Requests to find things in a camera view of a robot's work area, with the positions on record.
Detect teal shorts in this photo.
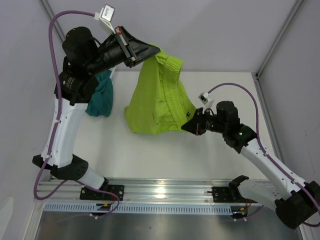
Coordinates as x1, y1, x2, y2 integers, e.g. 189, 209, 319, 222
85, 70, 114, 117

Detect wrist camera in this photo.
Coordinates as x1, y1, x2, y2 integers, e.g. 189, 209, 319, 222
198, 92, 215, 114
94, 4, 116, 34

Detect lime green shorts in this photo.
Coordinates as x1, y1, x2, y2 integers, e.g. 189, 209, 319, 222
124, 50, 196, 135

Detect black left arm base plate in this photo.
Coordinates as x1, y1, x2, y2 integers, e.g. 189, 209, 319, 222
79, 183, 125, 201

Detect right aluminium corner post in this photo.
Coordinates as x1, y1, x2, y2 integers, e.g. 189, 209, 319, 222
254, 0, 308, 78

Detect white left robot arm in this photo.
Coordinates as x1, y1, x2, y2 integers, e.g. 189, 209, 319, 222
32, 26, 161, 200

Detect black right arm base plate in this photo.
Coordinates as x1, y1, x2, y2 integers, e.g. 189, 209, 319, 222
207, 186, 246, 203

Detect slotted grey cable duct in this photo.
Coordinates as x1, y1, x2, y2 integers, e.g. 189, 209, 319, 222
44, 202, 233, 216

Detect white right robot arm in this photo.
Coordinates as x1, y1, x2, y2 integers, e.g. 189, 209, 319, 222
181, 101, 320, 229

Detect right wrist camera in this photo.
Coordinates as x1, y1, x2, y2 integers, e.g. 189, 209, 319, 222
198, 92, 215, 114

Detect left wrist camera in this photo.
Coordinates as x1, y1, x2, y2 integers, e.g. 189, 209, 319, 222
94, 4, 116, 34

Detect aluminium corner post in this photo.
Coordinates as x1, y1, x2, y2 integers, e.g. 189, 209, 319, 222
254, 0, 308, 78
38, 0, 65, 43

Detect left aluminium corner post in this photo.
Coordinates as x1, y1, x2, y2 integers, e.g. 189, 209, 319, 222
38, 0, 65, 43

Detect white plastic basket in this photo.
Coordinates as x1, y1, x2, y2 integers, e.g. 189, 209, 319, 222
109, 67, 116, 79

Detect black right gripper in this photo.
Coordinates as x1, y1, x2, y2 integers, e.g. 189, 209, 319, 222
181, 107, 227, 136

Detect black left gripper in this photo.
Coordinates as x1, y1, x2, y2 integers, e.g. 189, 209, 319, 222
85, 25, 161, 76

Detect aluminium mounting rail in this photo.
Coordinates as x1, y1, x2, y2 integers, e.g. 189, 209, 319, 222
37, 178, 231, 205

